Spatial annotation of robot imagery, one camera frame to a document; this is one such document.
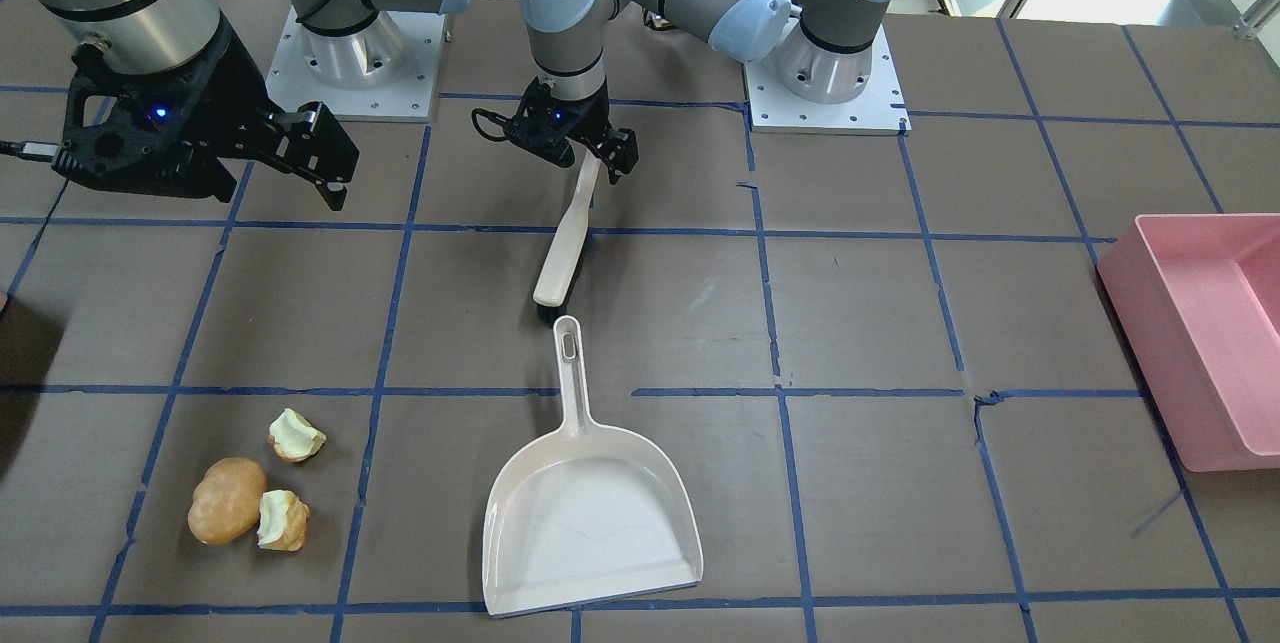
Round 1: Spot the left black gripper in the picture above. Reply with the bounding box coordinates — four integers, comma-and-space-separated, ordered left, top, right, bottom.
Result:
500, 79, 639, 186

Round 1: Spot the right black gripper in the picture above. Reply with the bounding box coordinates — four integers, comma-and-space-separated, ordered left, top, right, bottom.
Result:
51, 18, 358, 213

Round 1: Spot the cream hand brush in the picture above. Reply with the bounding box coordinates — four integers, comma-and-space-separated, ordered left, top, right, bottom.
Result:
532, 154, 602, 325

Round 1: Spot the cream plastic dustpan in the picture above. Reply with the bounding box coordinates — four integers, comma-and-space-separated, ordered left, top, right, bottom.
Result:
481, 316, 705, 617

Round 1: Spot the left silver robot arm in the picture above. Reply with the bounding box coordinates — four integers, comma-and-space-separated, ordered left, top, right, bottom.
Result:
472, 0, 891, 181

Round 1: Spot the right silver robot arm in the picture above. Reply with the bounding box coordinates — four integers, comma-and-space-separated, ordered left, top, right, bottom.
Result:
3, 0, 470, 211

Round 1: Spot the pink plastic bin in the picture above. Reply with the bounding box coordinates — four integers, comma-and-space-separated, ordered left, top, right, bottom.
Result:
1098, 213, 1279, 473

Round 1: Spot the upper bitten apple piece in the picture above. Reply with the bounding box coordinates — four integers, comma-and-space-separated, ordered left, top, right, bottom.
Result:
268, 407, 328, 464

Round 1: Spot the bitten apple piece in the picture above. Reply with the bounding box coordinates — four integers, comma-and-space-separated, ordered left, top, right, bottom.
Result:
268, 407, 328, 464
257, 489, 310, 552

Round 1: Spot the brown potato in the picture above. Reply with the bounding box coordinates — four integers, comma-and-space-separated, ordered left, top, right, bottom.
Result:
187, 457, 268, 546

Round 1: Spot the lower bitten apple piece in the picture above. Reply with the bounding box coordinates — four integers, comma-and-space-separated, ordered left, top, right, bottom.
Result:
257, 489, 310, 552

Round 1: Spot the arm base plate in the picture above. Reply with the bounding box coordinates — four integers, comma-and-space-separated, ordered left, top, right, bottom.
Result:
744, 20, 911, 136
265, 12, 449, 123

